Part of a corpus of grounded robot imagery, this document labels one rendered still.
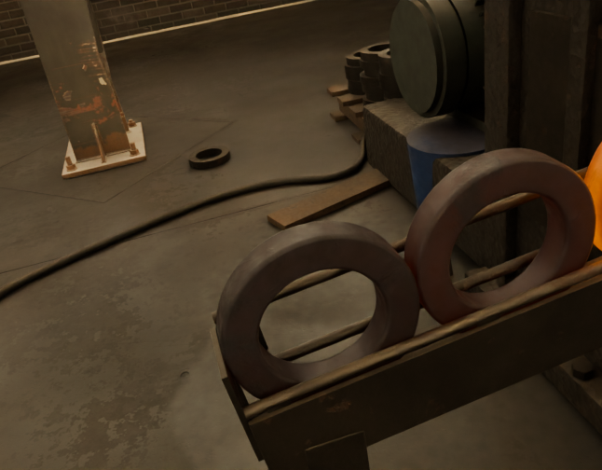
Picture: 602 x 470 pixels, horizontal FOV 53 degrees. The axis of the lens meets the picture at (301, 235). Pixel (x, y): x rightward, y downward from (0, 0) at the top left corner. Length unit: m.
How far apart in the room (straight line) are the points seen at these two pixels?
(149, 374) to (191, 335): 0.16
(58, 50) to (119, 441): 1.96
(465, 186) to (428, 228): 0.05
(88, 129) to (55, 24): 0.47
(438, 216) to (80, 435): 1.14
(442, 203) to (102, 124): 2.62
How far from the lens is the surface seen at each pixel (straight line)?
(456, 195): 0.53
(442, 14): 1.84
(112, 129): 3.06
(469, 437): 1.31
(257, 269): 0.50
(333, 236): 0.50
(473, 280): 0.65
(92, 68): 2.99
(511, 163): 0.55
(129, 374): 1.62
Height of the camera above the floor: 0.97
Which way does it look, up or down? 29 degrees down
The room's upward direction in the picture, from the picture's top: 10 degrees counter-clockwise
